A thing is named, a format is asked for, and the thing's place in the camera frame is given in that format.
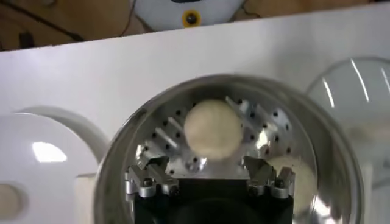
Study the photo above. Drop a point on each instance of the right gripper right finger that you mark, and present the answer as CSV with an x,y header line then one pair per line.
x,y
269,182

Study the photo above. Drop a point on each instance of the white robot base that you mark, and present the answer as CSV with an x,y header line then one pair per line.
x,y
158,13

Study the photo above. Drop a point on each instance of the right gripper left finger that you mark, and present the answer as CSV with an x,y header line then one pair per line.
x,y
149,181

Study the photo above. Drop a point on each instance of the white round plate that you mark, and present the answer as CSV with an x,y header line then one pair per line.
x,y
45,182

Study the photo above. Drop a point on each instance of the perforated stainless steel steamer pot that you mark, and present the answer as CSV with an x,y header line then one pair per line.
x,y
335,146

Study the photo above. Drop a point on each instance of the white steamed baozi bun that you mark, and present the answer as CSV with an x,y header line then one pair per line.
x,y
9,201
213,129
304,185

